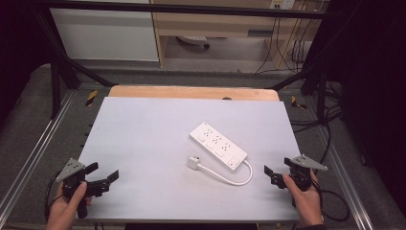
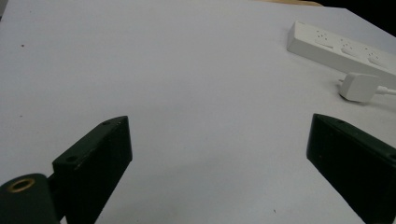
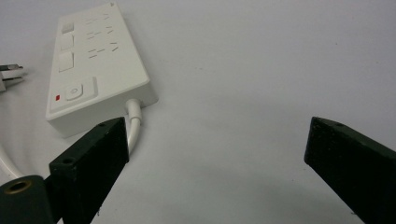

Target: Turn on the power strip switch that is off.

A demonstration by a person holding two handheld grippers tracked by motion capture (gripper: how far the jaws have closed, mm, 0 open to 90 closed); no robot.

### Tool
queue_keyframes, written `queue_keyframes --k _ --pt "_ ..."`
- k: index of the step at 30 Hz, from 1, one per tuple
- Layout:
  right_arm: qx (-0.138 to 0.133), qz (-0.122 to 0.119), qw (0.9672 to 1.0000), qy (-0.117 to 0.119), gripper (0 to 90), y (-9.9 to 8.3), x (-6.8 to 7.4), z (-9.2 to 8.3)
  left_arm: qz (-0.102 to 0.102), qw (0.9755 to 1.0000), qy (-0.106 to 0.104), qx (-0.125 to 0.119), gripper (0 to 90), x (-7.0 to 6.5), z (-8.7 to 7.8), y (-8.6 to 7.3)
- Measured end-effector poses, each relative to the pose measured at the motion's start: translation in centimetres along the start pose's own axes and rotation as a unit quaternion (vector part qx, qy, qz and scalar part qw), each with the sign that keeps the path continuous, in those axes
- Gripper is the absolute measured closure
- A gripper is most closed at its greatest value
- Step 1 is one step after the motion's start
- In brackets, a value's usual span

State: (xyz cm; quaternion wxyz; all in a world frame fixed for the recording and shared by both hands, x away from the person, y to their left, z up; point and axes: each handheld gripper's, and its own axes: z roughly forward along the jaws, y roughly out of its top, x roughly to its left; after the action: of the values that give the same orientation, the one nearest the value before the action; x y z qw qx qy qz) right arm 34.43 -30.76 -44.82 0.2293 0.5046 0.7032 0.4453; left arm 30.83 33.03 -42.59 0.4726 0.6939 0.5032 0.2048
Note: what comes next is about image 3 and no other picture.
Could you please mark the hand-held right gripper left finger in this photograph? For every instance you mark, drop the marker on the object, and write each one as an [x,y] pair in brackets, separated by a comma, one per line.
[90,165]

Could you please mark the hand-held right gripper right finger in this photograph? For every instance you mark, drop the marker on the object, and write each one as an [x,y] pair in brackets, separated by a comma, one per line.
[355,168]

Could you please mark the white power strip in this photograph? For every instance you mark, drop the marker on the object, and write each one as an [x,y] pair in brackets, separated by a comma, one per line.
[96,71]

